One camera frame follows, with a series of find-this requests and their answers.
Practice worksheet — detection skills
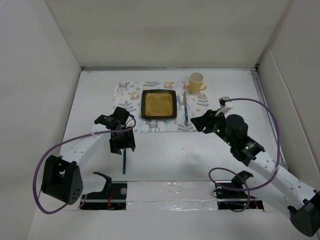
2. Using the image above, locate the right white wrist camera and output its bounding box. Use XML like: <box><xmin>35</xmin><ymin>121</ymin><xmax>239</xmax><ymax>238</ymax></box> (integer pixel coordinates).
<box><xmin>215</xmin><ymin>96</ymin><xmax>233</xmax><ymax>117</ymax></box>

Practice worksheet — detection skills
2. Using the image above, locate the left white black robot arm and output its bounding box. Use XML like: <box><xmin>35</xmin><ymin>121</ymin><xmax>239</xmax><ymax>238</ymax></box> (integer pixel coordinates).
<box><xmin>41</xmin><ymin>107</ymin><xmax>136</xmax><ymax>205</ymax></box>

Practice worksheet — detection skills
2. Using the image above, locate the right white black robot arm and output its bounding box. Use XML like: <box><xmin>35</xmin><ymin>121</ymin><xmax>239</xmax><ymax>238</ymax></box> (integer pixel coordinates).
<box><xmin>190</xmin><ymin>110</ymin><xmax>320</xmax><ymax>237</ymax></box>

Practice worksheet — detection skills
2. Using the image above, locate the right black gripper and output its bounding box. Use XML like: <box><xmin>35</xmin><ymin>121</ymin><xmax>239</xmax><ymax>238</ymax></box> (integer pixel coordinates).
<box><xmin>190</xmin><ymin>108</ymin><xmax>235</xmax><ymax>147</ymax></box>

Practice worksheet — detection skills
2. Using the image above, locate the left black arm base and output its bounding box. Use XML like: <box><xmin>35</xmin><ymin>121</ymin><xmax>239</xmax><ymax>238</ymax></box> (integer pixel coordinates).
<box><xmin>79</xmin><ymin>171</ymin><xmax>128</xmax><ymax>211</ymax></box>

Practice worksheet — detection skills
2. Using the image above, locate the square black yellow plate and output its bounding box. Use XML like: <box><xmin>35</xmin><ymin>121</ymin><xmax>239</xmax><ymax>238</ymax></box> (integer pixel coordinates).
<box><xmin>141</xmin><ymin>89</ymin><xmax>177</xmax><ymax>120</ymax></box>

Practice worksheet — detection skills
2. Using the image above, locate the knife with blue handle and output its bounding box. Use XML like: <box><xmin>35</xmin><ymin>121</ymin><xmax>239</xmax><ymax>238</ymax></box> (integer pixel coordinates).
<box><xmin>183</xmin><ymin>92</ymin><xmax>189</xmax><ymax>126</ymax></box>

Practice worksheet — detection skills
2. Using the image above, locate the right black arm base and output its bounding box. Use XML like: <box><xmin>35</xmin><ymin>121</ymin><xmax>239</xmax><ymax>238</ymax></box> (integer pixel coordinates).
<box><xmin>211</xmin><ymin>170</ymin><xmax>265</xmax><ymax>212</ymax></box>

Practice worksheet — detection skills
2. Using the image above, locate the animal print cloth placemat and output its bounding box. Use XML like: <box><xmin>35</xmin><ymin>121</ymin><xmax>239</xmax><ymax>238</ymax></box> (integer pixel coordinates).
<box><xmin>112</xmin><ymin>80</ymin><xmax>209</xmax><ymax>133</ymax></box>

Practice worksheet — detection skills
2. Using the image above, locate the fork with teal handle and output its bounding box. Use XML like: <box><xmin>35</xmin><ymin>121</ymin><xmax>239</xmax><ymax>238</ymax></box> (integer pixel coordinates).
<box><xmin>122</xmin><ymin>149</ymin><xmax>127</xmax><ymax>175</ymax></box>

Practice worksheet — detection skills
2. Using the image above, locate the yellow ceramic mug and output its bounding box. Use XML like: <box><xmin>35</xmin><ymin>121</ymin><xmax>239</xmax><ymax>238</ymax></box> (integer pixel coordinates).
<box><xmin>188</xmin><ymin>72</ymin><xmax>208</xmax><ymax>93</ymax></box>

